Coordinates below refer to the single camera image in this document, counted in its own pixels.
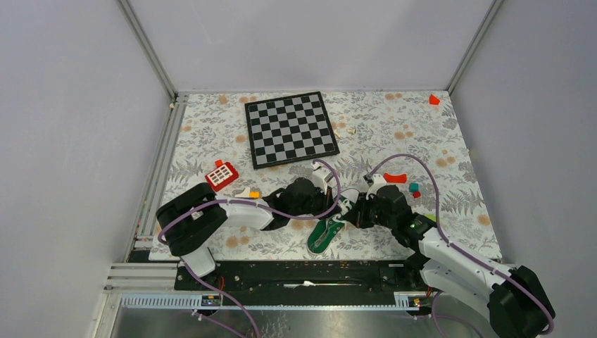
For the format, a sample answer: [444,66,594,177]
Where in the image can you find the teal cube block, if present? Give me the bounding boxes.
[408,182,419,193]

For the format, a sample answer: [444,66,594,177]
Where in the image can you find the black grey chessboard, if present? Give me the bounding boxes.
[244,92,340,169]

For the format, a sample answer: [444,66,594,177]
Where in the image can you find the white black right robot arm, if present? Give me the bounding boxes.
[341,185,555,337]

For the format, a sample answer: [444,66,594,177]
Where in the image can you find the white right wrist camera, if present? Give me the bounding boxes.
[365,174,387,195]

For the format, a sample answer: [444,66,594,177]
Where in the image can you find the red wedge block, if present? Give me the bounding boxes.
[429,94,441,106]

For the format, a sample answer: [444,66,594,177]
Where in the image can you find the stacked colourful toy bricks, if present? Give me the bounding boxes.
[236,187,260,199]

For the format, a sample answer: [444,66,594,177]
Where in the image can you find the red arch block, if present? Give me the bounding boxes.
[383,173,408,184]

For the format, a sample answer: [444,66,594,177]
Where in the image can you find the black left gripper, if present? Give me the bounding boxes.
[289,182,341,221]

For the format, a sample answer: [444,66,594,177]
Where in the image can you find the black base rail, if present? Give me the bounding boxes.
[128,251,451,308]

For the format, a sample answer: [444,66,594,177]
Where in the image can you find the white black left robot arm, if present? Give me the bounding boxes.
[156,177,340,289]

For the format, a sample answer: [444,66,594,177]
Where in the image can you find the floral table mat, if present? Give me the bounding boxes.
[162,91,502,259]

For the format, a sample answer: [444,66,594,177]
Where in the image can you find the green canvas sneaker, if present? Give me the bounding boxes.
[306,188,359,254]

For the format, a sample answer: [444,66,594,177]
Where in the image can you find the red toy brick window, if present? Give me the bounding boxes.
[205,160,239,192]

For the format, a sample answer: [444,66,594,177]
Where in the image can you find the small wooden piece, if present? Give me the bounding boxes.
[332,128,356,139]

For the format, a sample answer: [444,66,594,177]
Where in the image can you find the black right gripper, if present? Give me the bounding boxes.
[344,192,396,230]

